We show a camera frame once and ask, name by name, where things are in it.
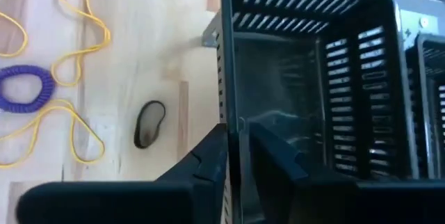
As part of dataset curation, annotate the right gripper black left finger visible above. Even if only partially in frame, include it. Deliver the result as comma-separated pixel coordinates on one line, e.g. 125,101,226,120
15,123,229,224

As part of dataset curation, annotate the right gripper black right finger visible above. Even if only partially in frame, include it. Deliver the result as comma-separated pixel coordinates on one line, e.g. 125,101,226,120
248,122,445,224

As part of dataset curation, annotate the purple coil keychain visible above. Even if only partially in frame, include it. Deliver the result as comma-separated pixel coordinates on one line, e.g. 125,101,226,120
0,65,56,114

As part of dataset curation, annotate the black slotted plastic basket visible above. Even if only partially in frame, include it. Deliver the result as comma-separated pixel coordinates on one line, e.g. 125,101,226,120
215,0,420,224
405,33,445,180

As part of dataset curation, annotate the yellow rubber band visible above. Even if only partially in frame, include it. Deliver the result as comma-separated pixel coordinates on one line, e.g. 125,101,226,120
51,0,112,88
0,11,29,58
0,99,106,168

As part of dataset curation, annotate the black rubber band loop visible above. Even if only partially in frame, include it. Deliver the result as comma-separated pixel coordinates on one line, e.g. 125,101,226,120
133,100,167,150

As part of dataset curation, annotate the grey perforated metal shelf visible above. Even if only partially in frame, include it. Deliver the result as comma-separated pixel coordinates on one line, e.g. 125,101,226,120
200,10,223,49

